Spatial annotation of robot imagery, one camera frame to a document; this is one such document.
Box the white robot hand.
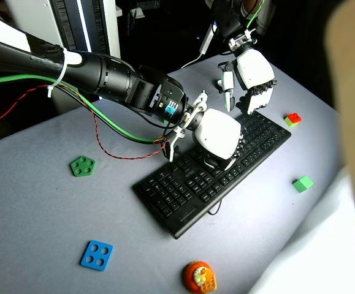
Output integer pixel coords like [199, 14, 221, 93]
[193, 107, 245, 172]
[216, 48, 278, 116]

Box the black computer keyboard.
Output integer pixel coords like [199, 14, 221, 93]
[132, 110, 292, 240]

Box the green toy cube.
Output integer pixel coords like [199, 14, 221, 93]
[292, 175, 315, 194]

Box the green pentagon block with holes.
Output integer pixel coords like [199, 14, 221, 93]
[69, 155, 96, 178]

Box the orange toy cake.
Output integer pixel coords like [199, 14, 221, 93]
[182, 260, 218, 294]

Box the white sheet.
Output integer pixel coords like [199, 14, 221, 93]
[247, 165, 355, 294]

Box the blue square block with holes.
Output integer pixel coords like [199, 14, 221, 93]
[80, 240, 114, 272]

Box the grey table cloth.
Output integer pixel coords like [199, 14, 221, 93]
[0, 55, 349, 294]

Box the white cabinet with black strips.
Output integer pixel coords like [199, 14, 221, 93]
[5, 0, 123, 116]

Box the thin green cable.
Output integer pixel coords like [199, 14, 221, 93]
[246, 0, 265, 30]

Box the white adapter with cable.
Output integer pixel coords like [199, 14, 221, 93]
[180, 23, 218, 70]

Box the black keyboard cable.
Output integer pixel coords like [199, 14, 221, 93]
[207, 198, 224, 216]

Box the red black twisted wire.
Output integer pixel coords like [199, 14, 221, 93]
[0, 85, 168, 160]

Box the white cable tie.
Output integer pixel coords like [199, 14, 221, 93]
[47, 47, 71, 98]

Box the long green cable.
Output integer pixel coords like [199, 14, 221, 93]
[0, 74, 167, 145]

